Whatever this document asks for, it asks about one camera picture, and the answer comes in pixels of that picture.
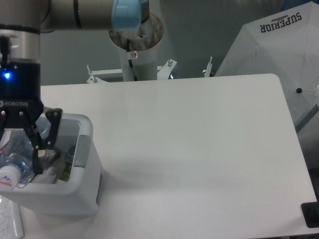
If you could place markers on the crumpled silver foil wrapper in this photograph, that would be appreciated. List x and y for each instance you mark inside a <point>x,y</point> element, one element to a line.
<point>48,156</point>

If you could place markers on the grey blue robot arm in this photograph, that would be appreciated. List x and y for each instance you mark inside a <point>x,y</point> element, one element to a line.
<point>21,24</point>

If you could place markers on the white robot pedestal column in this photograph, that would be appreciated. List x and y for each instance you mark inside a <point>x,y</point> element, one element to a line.
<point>138,49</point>

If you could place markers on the white Superior umbrella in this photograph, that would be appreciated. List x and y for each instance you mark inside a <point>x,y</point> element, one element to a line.
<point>285,44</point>

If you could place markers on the small green label bottle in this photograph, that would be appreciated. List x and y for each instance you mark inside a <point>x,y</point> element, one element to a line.
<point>69,155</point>

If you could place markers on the crumpled white tissue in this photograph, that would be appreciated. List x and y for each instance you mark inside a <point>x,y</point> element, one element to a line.
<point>51,171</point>

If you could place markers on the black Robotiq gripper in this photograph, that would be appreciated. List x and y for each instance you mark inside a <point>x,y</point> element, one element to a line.
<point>21,106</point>

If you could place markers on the white plastic trash can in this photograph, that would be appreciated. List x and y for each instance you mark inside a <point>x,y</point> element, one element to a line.
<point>79,196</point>

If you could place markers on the long crushed clear bottle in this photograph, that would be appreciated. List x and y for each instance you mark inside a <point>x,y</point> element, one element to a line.
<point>16,162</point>

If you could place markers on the white pedestal base frame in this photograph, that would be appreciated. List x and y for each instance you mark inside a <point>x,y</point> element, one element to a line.
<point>163,72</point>

